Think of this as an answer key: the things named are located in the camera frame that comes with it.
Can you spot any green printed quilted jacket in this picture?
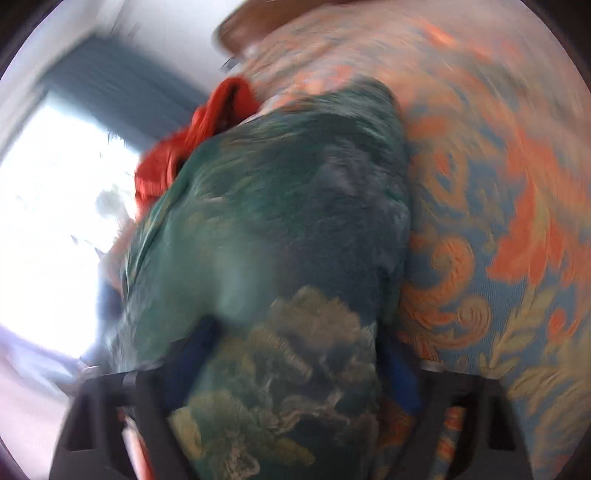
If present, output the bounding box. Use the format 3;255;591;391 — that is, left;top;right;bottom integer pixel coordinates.
102;78;413;480

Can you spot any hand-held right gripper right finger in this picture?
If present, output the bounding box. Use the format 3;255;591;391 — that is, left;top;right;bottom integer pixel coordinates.
379;332;534;480

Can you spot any floral patterned bed quilt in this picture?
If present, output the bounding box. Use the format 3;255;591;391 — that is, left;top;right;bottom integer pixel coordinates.
231;0;591;480

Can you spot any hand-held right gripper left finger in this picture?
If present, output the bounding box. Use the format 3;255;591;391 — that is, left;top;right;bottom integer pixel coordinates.
49;318;222;480

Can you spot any wooden headboard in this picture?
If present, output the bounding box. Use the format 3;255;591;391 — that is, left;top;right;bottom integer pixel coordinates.
212;0;352;61

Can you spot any blue grey curtain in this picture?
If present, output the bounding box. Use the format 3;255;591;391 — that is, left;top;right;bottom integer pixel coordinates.
41;35;218;158

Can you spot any orange knitted garment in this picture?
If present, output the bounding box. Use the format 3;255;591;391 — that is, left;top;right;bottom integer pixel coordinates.
134;78;262;217

